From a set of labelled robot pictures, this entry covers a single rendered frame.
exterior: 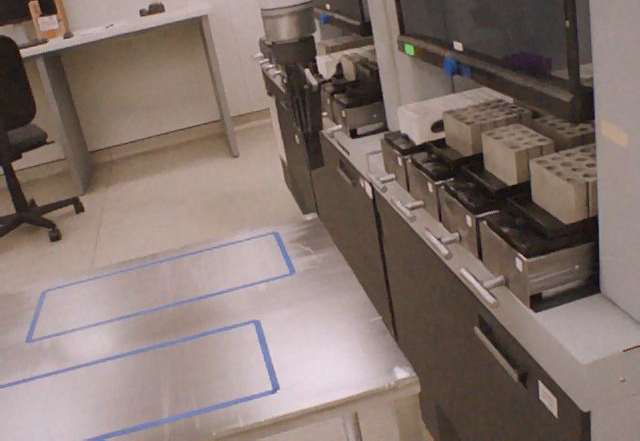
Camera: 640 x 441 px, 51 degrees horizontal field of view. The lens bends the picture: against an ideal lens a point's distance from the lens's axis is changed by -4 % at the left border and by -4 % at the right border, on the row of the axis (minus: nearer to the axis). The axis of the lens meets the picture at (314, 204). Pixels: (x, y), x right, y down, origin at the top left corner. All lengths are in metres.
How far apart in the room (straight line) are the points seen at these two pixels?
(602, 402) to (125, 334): 0.56
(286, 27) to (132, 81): 3.64
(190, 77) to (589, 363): 4.17
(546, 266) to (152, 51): 4.06
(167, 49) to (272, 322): 4.03
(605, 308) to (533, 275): 0.10
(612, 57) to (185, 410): 0.56
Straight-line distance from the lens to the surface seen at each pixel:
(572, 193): 0.88
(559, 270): 0.90
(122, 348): 0.83
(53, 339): 0.90
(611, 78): 0.79
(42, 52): 4.11
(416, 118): 1.27
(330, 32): 2.22
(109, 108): 4.82
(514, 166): 1.01
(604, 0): 0.78
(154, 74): 4.77
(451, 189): 1.07
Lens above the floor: 1.22
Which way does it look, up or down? 22 degrees down
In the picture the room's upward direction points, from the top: 11 degrees counter-clockwise
